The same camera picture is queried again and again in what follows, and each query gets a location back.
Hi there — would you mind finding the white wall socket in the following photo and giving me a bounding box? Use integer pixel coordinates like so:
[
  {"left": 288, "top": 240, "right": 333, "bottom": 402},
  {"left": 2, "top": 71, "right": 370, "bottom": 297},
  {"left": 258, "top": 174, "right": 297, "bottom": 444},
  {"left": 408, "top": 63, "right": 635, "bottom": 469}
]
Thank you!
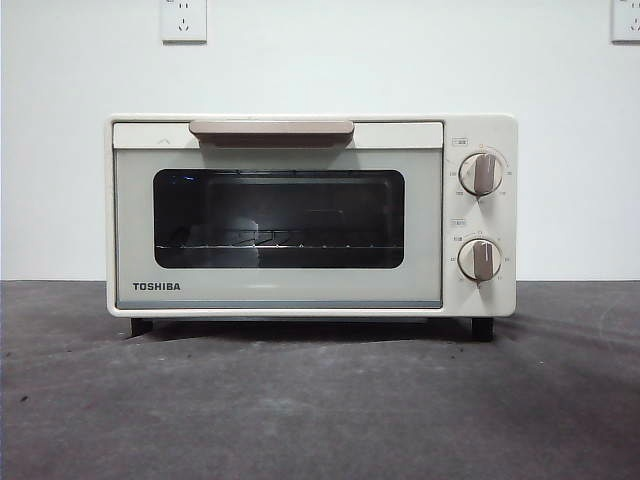
[
  {"left": 610, "top": 0, "right": 640, "bottom": 44},
  {"left": 160, "top": 0, "right": 208, "bottom": 43}
]

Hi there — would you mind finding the cream Toshiba toaster oven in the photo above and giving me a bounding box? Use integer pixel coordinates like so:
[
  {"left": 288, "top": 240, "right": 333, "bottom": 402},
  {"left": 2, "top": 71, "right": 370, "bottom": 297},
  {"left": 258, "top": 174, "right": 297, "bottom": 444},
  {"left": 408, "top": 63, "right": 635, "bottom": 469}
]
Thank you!
[{"left": 104, "top": 112, "right": 519, "bottom": 342}]

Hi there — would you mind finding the metal wire oven rack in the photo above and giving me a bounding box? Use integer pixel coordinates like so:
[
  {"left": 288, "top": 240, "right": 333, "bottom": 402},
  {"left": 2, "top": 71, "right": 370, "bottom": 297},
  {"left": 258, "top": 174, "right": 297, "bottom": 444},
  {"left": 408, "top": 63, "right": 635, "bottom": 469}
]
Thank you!
[{"left": 157, "top": 227, "right": 401, "bottom": 251}]

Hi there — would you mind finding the larger-dial oven temperature knob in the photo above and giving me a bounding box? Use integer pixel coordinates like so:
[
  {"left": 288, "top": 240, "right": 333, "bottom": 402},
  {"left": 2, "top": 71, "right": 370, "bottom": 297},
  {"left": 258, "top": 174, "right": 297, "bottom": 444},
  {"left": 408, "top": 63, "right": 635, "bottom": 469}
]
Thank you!
[{"left": 458, "top": 152, "right": 506, "bottom": 197}]

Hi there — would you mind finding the oven timer knob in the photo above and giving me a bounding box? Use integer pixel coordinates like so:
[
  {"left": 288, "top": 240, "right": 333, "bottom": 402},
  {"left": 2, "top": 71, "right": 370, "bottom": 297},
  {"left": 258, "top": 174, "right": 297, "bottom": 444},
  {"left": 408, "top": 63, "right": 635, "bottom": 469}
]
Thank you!
[{"left": 457, "top": 238, "right": 504, "bottom": 282}]

